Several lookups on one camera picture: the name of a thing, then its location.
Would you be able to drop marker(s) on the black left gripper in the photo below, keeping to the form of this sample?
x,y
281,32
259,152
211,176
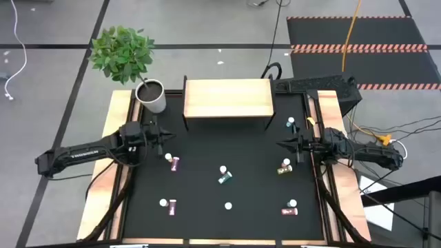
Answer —
x,y
155,136

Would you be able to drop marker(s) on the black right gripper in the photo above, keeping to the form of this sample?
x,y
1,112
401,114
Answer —
x,y
300,144

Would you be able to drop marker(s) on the red pill bottle white cap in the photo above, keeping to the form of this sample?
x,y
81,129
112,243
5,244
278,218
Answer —
x,y
289,211
286,162
223,169

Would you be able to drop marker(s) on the pink pill bottle white cap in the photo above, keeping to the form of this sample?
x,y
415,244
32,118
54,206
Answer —
x,y
175,164
228,206
172,207

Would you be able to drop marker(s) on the blue pill bottle white cap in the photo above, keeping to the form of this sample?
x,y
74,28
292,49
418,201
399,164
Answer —
x,y
290,120
292,203

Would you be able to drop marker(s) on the green pill bottle white cap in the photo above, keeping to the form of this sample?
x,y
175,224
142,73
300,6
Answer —
x,y
225,177

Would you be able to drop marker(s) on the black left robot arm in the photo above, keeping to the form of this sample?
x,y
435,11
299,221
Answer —
x,y
86,153

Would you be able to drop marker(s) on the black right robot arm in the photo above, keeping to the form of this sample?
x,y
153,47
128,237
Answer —
x,y
372,153

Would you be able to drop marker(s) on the yellow tape tag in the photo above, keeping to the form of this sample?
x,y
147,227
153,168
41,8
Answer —
x,y
311,120

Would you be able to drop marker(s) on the white plant pot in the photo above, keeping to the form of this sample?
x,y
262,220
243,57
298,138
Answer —
x,y
153,103

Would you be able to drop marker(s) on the black perforated metal box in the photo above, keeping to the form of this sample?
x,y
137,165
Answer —
x,y
320,84

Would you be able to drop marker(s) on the black floor mat striped edge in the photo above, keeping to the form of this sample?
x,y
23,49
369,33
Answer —
x,y
320,67
320,32

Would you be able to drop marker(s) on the light wooden side board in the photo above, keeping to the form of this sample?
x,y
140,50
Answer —
x,y
93,206
353,206

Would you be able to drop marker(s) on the green leafy plant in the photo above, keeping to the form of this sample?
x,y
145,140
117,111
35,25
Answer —
x,y
120,53

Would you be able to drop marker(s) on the white flat panel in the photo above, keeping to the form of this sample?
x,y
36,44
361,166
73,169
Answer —
x,y
379,215

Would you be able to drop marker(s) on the black desk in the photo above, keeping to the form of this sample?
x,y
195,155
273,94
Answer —
x,y
406,190

